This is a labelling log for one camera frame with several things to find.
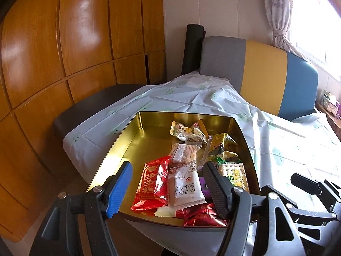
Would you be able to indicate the tissue box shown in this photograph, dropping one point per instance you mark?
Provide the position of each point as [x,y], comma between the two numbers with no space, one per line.
[329,101]

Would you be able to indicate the cracker packet green label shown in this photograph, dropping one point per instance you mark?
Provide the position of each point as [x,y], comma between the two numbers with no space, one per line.
[237,176]

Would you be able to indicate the red foil snack packet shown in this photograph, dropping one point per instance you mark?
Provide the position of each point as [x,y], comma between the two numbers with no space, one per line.
[199,214]

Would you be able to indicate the orange clear nut packet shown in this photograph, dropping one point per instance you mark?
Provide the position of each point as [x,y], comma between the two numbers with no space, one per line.
[186,132]

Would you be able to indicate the window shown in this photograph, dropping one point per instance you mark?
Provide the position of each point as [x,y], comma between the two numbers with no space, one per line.
[319,32]

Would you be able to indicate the gold tin box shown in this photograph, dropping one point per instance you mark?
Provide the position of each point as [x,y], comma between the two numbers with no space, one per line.
[143,144]

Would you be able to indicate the gold purple snack packet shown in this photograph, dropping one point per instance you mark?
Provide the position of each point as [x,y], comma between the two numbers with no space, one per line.
[221,144]

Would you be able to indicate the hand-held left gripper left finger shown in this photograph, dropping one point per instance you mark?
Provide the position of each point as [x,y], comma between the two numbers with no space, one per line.
[118,189]

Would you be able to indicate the small orange white snack packet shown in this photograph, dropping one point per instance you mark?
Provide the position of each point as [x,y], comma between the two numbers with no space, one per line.
[165,212]

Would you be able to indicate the white snack packet red trim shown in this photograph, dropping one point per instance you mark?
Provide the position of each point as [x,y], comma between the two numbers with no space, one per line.
[186,192]

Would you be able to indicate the dark grey seat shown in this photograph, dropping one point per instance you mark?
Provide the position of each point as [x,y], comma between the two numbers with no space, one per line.
[93,104]

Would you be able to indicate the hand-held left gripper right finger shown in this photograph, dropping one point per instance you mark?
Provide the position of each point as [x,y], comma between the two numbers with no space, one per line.
[217,189]

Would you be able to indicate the tied pale curtain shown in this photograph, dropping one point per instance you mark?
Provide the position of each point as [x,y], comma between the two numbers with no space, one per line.
[279,13]

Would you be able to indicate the white green printed tablecloth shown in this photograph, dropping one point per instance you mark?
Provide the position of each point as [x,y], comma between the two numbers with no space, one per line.
[186,96]

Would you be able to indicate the black rolled mat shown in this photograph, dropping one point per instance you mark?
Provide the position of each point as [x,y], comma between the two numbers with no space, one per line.
[191,48]

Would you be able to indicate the red snack packet white print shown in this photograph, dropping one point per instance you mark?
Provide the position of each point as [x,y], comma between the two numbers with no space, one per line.
[150,184]

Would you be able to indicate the wooden wardrobe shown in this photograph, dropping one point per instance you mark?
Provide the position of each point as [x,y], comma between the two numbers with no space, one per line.
[80,32]

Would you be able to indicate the clear cake packet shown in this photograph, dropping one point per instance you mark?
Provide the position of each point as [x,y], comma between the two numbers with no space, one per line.
[183,152]

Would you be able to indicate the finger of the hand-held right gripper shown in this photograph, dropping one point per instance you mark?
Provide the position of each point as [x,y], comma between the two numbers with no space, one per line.
[303,180]
[289,204]

